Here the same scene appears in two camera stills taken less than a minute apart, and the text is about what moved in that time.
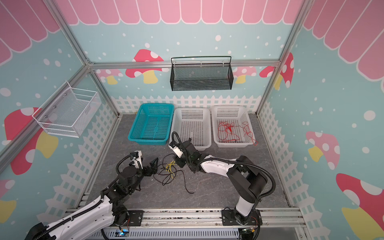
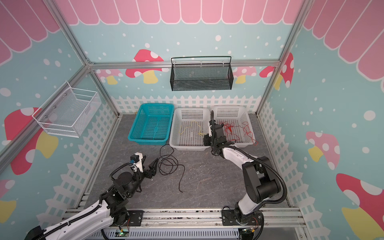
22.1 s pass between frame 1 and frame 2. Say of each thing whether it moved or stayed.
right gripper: moved
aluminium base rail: stayed
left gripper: stayed
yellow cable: moved
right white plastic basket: stayed
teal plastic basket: stayed
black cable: moved
